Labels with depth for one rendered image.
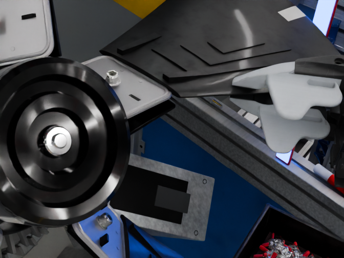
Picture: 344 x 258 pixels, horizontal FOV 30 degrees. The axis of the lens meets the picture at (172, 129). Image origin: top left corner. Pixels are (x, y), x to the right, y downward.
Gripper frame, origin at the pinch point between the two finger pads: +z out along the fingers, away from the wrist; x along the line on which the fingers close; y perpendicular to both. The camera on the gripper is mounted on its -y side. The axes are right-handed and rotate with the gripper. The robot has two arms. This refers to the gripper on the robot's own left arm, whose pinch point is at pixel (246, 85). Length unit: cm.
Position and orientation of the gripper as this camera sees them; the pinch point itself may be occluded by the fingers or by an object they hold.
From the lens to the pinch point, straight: 58.1
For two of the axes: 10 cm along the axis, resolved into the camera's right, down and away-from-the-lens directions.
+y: -1.4, 7.4, -6.5
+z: -9.9, -1.5, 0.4
